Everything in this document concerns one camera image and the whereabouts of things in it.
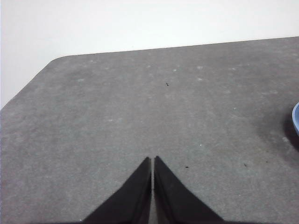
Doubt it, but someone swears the blue plate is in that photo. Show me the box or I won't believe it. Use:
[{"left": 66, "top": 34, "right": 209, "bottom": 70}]
[{"left": 291, "top": 102, "right": 299, "bottom": 137}]

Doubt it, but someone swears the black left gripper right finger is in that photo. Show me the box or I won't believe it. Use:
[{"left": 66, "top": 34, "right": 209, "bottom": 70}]
[{"left": 154, "top": 155, "right": 225, "bottom": 223}]

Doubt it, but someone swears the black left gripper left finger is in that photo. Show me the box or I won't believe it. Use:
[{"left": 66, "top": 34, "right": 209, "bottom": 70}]
[{"left": 83, "top": 156, "right": 152, "bottom": 223}]

